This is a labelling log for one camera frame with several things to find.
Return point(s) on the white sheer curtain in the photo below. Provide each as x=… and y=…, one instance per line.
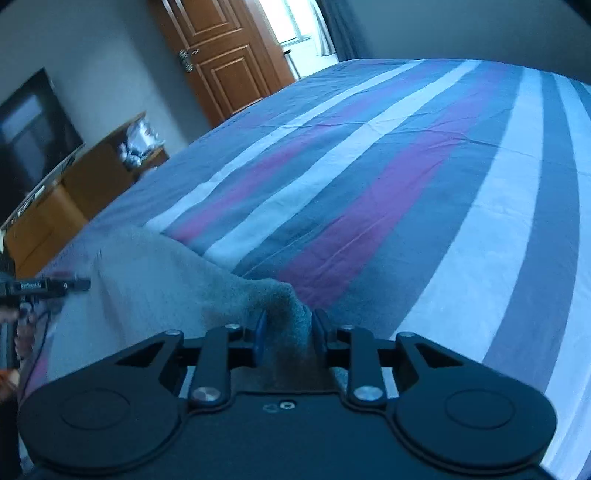
x=323, y=32

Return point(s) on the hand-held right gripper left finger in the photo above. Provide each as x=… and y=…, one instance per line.
x=258, y=339

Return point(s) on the dark blue curtain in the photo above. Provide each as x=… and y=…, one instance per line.
x=344, y=27

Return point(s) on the person's left hand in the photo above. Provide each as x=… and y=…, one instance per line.
x=23, y=344

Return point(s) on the brown wooden door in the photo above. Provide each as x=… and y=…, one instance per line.
x=231, y=60

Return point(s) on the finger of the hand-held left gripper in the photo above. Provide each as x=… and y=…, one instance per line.
x=51, y=285

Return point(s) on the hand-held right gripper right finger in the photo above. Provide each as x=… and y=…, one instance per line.
x=321, y=337

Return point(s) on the beige towel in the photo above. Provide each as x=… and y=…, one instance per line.
x=161, y=286

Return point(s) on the wooden cabinet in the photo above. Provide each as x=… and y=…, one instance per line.
x=92, y=180

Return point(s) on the white plastic bag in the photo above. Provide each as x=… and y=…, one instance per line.
x=138, y=141

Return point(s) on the black television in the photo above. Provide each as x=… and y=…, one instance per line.
x=32, y=138

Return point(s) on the bright balcony window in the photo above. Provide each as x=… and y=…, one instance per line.
x=286, y=18

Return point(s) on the striped bed sheet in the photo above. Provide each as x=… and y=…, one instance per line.
x=415, y=184

